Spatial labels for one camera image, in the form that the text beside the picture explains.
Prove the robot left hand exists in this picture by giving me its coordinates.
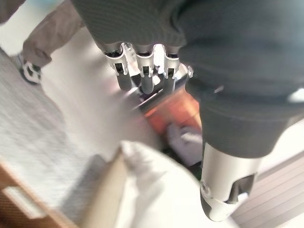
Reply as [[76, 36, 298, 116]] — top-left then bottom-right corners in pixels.
[[71, 0, 304, 222]]

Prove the orange bucket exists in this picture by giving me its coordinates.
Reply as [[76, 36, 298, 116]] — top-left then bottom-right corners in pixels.
[[136, 91, 203, 152]]

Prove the person's leg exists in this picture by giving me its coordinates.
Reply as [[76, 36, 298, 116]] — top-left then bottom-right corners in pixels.
[[0, 0, 26, 25], [22, 13, 84, 70]]

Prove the grey garment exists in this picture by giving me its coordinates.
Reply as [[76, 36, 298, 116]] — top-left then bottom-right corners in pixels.
[[167, 123, 205, 165]]

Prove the person's shoe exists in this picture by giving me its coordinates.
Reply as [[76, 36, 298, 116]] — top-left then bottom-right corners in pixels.
[[17, 52, 43, 84]]

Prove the white pillow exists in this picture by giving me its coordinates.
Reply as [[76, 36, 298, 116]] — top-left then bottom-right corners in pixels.
[[79, 140, 236, 228]]

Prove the wooden bed frame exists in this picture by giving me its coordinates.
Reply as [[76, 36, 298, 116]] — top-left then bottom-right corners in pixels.
[[0, 159, 73, 228]]

